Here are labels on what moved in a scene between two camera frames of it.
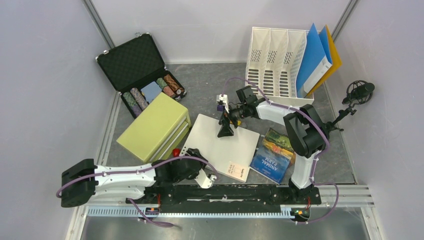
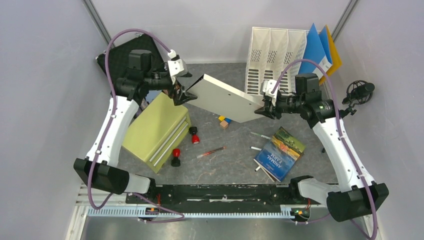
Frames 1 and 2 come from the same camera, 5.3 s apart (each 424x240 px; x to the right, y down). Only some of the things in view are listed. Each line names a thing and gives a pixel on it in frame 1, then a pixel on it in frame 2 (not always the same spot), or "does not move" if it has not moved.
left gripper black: [195, 152] → [182, 97]
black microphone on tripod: [358, 92] does not move
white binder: [231, 155] → [218, 98]
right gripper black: [226, 131] → [266, 111]
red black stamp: [176, 152] does not move
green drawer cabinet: [158, 130] does not move
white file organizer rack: [274, 58] does not move
